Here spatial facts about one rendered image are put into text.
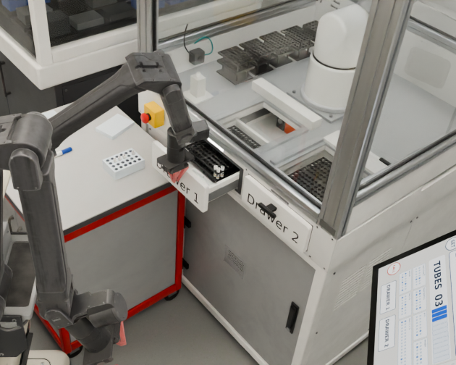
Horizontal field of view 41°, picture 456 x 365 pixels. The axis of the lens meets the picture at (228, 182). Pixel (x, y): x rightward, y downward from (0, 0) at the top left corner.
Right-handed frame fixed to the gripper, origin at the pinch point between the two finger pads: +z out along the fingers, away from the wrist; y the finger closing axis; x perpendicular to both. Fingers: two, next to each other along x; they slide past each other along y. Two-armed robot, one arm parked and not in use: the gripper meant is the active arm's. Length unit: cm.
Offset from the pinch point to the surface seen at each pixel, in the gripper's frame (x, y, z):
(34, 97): 109, 1, 31
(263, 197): -23.4, 17.1, -1.0
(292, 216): -36.3, 17.1, -3.3
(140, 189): 15.0, -3.8, 13.7
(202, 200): -10.6, 3.0, 2.9
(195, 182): -6.8, 3.0, -2.1
